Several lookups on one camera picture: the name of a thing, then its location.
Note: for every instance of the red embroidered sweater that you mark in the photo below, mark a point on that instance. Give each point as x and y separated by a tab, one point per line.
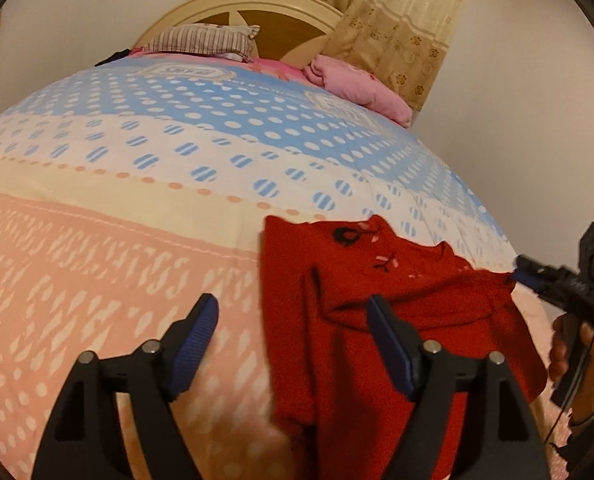
377	360

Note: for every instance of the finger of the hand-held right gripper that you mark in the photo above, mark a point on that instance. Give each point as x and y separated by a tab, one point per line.
527	279
531	263

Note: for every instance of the pink bed sheet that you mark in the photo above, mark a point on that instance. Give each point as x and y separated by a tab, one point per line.
273	66

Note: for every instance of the pink pillow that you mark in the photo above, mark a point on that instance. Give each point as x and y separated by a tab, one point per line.
362	85

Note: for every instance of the dark cloth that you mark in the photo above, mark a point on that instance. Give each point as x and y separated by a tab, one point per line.
113	57

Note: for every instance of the striped pillow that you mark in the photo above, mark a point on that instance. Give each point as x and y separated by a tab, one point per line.
202	40

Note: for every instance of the cream wooden headboard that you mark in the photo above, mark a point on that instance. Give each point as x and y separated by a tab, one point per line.
257	15

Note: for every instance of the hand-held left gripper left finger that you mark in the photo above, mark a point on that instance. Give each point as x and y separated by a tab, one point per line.
193	345

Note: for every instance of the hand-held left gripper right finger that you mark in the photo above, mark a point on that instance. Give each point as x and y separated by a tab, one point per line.
394	347

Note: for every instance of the polka dot bed blanket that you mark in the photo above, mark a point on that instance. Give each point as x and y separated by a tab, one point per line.
127	185

